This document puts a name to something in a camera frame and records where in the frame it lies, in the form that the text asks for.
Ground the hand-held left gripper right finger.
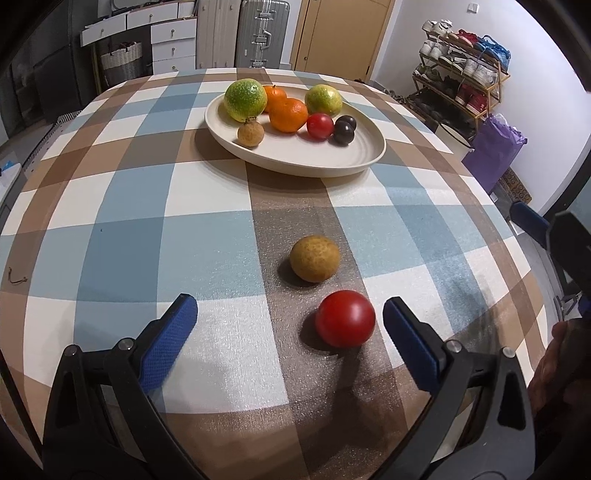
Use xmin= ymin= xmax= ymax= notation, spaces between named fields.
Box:
xmin=369 ymin=296 xmax=539 ymax=480

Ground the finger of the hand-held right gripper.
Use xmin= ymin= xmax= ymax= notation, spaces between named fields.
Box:
xmin=510 ymin=202 xmax=553 ymax=250

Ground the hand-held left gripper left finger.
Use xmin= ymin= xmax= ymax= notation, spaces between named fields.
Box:
xmin=41 ymin=293 xmax=218 ymax=480

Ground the red cherry tomato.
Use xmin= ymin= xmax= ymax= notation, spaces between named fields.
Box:
xmin=307 ymin=113 xmax=334 ymax=141
xmin=315 ymin=290 xmax=376 ymax=349

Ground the round cream plate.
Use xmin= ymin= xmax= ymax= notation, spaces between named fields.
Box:
xmin=204 ymin=84 xmax=387 ymax=178

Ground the brown longan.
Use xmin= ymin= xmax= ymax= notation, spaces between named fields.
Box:
xmin=289 ymin=235 xmax=341 ymax=283
xmin=237 ymin=117 xmax=266 ymax=148

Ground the large green orange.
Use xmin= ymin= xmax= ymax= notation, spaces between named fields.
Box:
xmin=224 ymin=79 xmax=268 ymax=123

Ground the small orange tangerine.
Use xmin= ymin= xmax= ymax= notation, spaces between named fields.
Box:
xmin=269 ymin=98 xmax=309 ymax=134
xmin=262 ymin=84 xmax=289 ymax=114

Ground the person's right hand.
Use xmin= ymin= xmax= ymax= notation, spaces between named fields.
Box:
xmin=526 ymin=319 xmax=578 ymax=416

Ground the brown doormat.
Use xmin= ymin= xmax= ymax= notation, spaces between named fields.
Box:
xmin=492 ymin=167 xmax=533 ymax=205

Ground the purple bag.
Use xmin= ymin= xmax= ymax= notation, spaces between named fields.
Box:
xmin=462 ymin=113 xmax=528 ymax=195

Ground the round white stool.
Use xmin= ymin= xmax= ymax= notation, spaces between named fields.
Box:
xmin=431 ymin=121 xmax=475 ymax=152

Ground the wooden shoe rack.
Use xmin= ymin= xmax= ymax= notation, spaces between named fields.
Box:
xmin=411 ymin=21 xmax=512 ymax=134

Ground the collection of assorted shoes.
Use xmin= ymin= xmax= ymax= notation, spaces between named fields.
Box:
xmin=413 ymin=18 xmax=512 ymax=116

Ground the small green citrus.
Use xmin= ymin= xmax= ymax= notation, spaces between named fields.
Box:
xmin=305 ymin=84 xmax=343 ymax=117

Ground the wooden door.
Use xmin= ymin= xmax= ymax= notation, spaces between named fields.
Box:
xmin=290 ymin=0 xmax=397 ymax=80

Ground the wicker basket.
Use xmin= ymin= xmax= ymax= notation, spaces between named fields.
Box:
xmin=99 ymin=41 xmax=144 ymax=84

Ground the white drawer cabinet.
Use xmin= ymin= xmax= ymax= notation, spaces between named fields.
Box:
xmin=81 ymin=0 xmax=199 ymax=75

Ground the beige suitcase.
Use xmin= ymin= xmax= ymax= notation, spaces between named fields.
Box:
xmin=196 ymin=0 xmax=243 ymax=70

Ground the silver suitcase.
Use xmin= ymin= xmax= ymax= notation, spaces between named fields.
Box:
xmin=235 ymin=0 xmax=291 ymax=69

